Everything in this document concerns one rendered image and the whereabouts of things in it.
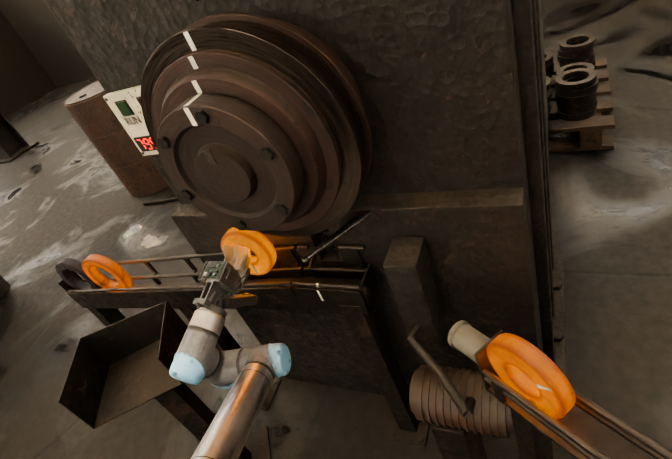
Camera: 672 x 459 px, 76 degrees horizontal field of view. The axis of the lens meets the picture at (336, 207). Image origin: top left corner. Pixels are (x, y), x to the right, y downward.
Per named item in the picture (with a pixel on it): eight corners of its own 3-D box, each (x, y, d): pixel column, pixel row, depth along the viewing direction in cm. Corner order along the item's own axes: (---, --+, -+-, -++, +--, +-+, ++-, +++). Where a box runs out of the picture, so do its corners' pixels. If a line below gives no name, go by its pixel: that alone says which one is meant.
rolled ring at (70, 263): (69, 260, 154) (76, 254, 156) (46, 266, 164) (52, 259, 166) (107, 294, 163) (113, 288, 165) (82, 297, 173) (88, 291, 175)
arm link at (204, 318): (225, 338, 101) (200, 335, 105) (232, 320, 104) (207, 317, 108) (205, 326, 96) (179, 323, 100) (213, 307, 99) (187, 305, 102)
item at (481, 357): (511, 364, 86) (500, 328, 81) (513, 366, 86) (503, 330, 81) (485, 389, 84) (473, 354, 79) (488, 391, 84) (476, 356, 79)
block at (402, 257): (415, 299, 114) (392, 232, 100) (445, 301, 110) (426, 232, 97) (405, 333, 106) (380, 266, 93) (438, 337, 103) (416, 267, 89)
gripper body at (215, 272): (229, 258, 104) (209, 306, 97) (249, 275, 110) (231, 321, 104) (206, 258, 107) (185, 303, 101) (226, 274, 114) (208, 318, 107)
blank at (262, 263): (216, 227, 117) (209, 236, 115) (259, 221, 109) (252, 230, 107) (245, 268, 125) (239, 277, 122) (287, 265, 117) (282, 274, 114)
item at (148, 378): (205, 453, 161) (79, 337, 121) (270, 425, 162) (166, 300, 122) (203, 513, 144) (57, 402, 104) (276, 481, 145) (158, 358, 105)
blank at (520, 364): (531, 395, 82) (519, 407, 81) (483, 328, 83) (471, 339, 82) (597, 417, 67) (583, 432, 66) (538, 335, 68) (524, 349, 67)
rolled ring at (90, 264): (135, 299, 157) (141, 292, 159) (113, 265, 145) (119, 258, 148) (96, 289, 163) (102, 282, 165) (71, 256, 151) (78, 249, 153)
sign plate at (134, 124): (147, 152, 120) (107, 92, 110) (218, 142, 108) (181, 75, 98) (142, 156, 119) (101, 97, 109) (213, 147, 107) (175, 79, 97)
